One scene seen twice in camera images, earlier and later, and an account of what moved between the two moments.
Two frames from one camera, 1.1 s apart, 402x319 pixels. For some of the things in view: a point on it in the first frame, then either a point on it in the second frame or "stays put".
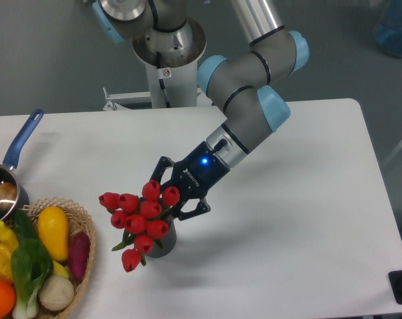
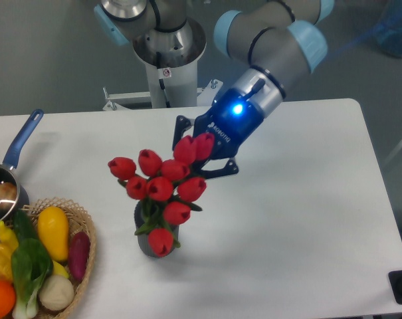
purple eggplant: (78, 252) stays put
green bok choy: (31, 264) stays put
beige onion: (56, 292) stays put
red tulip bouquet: (140, 219) to (167, 194)
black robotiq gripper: (194, 176) to (232, 120)
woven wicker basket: (77, 221) stays put
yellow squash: (53, 225) stays put
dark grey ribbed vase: (168, 241) to (143, 238)
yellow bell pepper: (0, 254) stays put
